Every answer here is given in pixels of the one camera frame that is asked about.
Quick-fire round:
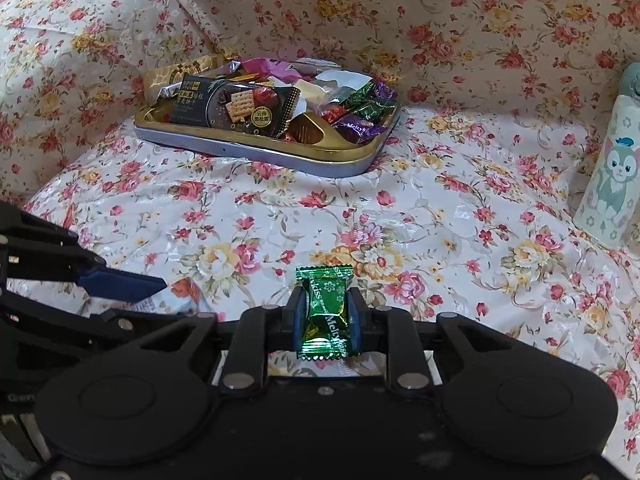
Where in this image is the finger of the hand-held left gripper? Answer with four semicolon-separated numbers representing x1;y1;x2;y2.
0;200;169;304
0;290;201;361

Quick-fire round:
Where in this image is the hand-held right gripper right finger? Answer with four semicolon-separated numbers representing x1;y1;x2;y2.
345;295;516;392

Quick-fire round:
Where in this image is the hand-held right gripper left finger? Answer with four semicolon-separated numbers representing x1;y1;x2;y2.
134;291;307;392

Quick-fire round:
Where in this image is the green foil candy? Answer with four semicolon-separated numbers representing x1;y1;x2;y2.
295;266;355;360

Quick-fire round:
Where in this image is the grey white snack packet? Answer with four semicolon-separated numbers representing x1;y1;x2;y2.
134;296;181;316

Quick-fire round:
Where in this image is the floral sofa cover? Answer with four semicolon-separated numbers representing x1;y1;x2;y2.
0;0;640;461

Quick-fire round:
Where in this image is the lilac tin tray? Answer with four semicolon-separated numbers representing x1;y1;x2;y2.
133;57;402;178

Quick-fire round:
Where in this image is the pile of assorted snack packets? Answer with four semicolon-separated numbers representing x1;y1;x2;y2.
142;56;399;143

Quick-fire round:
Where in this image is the pale cartoon print bottle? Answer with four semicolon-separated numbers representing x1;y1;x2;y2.
573;62;640;250

